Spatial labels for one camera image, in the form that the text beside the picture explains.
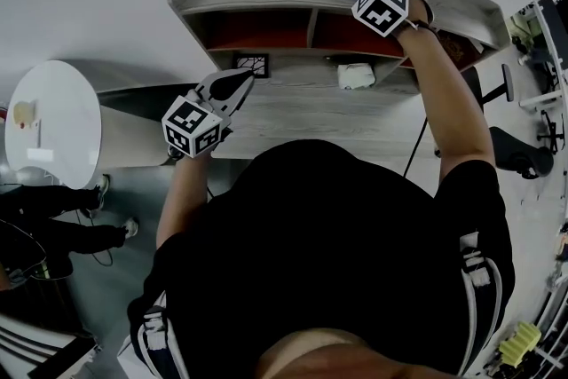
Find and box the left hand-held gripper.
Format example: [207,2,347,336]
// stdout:
[162,67,257,159]

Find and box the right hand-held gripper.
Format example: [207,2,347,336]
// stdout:
[351,0,436,37]

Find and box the person's right forearm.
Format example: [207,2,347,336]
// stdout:
[393,22,496,188]

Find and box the person's left forearm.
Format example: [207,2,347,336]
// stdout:
[154,148,215,255]

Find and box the white folded cloth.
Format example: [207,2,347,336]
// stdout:
[336,62,376,91]

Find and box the brown book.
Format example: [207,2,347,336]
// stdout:
[436,28,484,73]

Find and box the person's black shirt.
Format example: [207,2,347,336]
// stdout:
[127,138,517,379]

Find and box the white round table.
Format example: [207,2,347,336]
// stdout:
[4,59,104,191]

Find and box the white metal rack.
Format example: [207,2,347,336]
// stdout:
[509,0,568,114]

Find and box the pale yellow cup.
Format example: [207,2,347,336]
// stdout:
[12,99,39,126]

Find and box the black office chair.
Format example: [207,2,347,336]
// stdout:
[461,63,556,181]

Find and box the yellow foam block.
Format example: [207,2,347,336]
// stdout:
[498,320,543,370]

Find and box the black patterned frame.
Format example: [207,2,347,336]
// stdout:
[231,52,272,80]

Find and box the black cable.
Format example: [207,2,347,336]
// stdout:
[402,116,430,179]
[74,208,114,268]

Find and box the black white shoulder strap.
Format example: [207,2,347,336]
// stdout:
[458,230,504,375]
[132,291,190,379]

